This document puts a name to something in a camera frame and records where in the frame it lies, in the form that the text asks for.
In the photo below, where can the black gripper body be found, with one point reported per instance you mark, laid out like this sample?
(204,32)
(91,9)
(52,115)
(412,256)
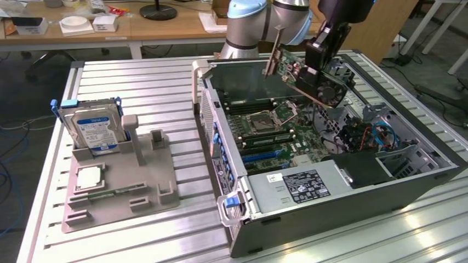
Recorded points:
(343,11)

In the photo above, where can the gpu card with black fan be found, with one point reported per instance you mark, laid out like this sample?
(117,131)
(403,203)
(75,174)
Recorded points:
(325,90)

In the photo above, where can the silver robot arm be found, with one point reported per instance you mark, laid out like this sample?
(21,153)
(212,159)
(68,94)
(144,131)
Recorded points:
(252,30)

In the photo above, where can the blue expansion slot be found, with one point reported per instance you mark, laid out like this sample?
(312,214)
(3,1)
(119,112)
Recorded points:
(259,156)

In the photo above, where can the wooden cabinet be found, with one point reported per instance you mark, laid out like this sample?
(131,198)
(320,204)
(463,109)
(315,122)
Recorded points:
(384,33)

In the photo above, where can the metal socket cover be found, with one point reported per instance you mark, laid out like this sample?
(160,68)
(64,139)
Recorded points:
(287,109)

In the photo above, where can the black power adapter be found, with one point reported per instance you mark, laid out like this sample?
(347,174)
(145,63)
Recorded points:
(403,60)

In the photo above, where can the CPU socket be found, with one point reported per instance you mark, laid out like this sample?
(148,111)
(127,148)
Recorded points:
(261,120)

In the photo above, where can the green motherboard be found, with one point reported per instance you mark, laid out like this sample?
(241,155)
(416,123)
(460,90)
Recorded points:
(303,137)

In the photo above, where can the open cardboard box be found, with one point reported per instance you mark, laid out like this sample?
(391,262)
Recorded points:
(219,15)

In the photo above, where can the white paper stack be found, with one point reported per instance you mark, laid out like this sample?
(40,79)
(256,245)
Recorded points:
(209,24)

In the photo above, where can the green RAM stick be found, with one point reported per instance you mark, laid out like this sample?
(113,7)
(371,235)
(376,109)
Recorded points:
(267,139)
(105,193)

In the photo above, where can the black stand base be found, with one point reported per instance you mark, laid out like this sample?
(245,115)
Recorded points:
(441,93)

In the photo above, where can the silver chipset heatsink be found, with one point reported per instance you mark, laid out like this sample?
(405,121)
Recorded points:
(301,160)

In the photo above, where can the black plastic shroud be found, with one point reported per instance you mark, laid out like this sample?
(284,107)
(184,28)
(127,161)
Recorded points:
(361,170)

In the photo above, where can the grey disk bay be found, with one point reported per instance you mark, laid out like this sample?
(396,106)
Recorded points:
(409,161)

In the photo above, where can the black round lamp base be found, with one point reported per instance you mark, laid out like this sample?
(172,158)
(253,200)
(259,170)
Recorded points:
(159,12)

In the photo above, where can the grey power supply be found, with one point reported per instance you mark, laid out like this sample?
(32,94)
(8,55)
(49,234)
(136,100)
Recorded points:
(300,186)

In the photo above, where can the red packet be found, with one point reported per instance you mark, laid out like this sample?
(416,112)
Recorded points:
(119,11)

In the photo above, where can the open black PC case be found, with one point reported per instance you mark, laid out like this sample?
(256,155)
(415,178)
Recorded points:
(328,213)

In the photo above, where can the blue case latch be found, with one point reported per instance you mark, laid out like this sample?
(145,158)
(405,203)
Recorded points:
(229,203)

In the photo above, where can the white labelled box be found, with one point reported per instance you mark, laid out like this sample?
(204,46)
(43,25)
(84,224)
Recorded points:
(105,24)

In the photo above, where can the hard disk in blue caddy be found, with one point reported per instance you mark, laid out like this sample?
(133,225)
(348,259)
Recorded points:
(95,128)

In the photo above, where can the grey parts rack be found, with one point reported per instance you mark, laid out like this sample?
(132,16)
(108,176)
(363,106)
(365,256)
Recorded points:
(135,178)

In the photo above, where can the white round container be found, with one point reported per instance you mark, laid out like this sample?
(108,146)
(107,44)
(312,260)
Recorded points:
(75,26)

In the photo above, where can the black chair base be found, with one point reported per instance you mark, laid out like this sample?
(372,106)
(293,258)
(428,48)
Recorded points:
(47,61)

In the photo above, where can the silver CPU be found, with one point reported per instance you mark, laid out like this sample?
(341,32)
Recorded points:
(89,178)

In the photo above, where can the black topped white box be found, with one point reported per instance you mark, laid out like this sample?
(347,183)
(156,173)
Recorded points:
(29,26)

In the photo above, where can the white table frame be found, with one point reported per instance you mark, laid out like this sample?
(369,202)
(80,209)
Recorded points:
(439,27)

